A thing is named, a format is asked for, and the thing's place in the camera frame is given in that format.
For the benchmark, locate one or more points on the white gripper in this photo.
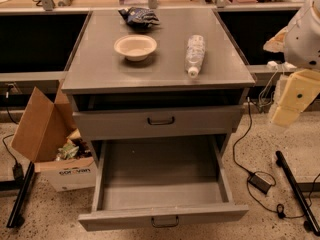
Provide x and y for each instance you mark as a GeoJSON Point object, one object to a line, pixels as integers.
{"type": "Point", "coordinates": [304, 40]}

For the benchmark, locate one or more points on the clear plastic water bottle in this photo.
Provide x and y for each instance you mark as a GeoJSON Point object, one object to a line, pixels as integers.
{"type": "Point", "coordinates": [195, 54]}

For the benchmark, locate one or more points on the upper grey drawer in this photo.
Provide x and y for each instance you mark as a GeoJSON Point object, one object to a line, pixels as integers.
{"type": "Point", "coordinates": [165, 122]}

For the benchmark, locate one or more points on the grey drawer cabinet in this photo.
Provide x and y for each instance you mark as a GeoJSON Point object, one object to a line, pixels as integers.
{"type": "Point", "coordinates": [100, 79]}

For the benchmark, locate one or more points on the open middle grey drawer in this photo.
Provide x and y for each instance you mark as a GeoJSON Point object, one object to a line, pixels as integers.
{"type": "Point", "coordinates": [160, 183]}

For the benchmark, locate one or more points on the white power strip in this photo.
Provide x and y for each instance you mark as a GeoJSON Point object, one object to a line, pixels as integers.
{"type": "Point", "coordinates": [289, 66]}

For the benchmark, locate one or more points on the white charger plug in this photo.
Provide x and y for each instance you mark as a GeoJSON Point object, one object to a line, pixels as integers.
{"type": "Point", "coordinates": [272, 64]}

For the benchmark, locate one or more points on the black power adapter right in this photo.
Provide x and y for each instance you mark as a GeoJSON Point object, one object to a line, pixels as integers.
{"type": "Point", "coordinates": [259, 183]}

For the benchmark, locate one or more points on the black power adapter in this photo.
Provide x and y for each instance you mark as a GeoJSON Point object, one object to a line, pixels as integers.
{"type": "Point", "coordinates": [259, 183]}
{"type": "Point", "coordinates": [18, 171]}

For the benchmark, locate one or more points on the black table leg right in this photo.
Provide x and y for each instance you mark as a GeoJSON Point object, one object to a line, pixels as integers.
{"type": "Point", "coordinates": [298, 189]}

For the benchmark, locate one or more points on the black table leg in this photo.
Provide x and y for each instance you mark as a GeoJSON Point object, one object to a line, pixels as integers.
{"type": "Point", "coordinates": [298, 189]}
{"type": "Point", "coordinates": [16, 219]}

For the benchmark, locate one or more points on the blue chip bag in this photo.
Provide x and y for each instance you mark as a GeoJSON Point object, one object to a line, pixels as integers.
{"type": "Point", "coordinates": [139, 17]}

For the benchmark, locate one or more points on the green snack wrapper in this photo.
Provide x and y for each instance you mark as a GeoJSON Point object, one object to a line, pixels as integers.
{"type": "Point", "coordinates": [68, 151]}

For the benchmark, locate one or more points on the open cardboard box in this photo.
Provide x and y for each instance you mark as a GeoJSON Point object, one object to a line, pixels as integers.
{"type": "Point", "coordinates": [46, 126]}

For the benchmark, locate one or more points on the black power adapter left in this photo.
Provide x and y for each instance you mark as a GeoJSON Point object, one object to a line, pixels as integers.
{"type": "Point", "coordinates": [18, 171]}

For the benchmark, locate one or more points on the black table leg left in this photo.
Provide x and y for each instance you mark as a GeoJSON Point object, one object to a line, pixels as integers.
{"type": "Point", "coordinates": [16, 219]}

